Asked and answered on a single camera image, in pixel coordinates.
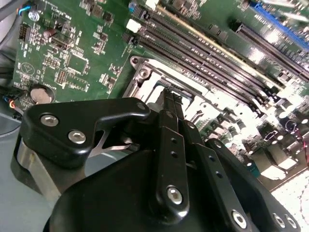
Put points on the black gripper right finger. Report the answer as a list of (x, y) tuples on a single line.
[(205, 154)]

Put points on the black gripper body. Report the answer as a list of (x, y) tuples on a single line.
[(108, 205)]

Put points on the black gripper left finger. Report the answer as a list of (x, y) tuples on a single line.
[(96, 108)]

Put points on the metal socket cover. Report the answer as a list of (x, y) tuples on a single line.
[(144, 90)]

